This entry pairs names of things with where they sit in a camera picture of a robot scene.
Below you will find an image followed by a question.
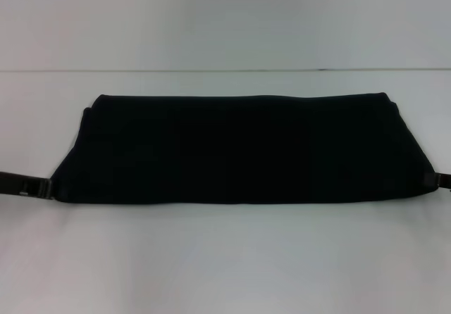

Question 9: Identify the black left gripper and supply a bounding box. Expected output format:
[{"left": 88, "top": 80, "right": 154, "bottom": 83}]
[{"left": 0, "top": 169, "right": 56, "bottom": 201}]

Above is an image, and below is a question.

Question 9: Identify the black t-shirt with white print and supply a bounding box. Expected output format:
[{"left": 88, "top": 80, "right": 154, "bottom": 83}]
[{"left": 49, "top": 92, "right": 441, "bottom": 209}]

